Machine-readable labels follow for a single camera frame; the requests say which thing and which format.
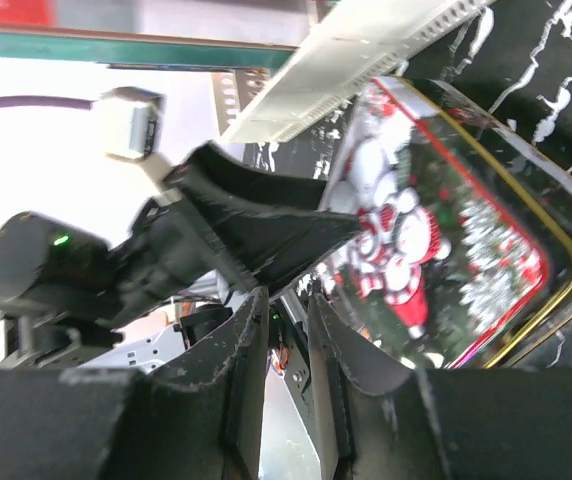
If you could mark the gold tin lid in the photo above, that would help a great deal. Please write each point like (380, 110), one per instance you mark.
(456, 263)

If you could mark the gold cookie tin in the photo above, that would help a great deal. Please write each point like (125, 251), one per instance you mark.
(544, 338)

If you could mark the teal binder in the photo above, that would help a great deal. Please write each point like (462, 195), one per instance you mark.
(141, 50)

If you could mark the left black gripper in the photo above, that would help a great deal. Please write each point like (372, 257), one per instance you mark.
(67, 293)

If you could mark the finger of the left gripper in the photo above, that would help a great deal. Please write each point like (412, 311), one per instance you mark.
(220, 186)
(277, 248)

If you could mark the white book organizer box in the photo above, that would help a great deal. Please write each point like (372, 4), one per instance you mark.
(356, 41)

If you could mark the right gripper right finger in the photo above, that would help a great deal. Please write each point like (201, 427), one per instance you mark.
(378, 419)

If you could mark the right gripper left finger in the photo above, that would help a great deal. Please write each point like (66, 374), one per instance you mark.
(197, 417)

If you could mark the red folder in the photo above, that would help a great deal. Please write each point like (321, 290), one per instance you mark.
(26, 12)

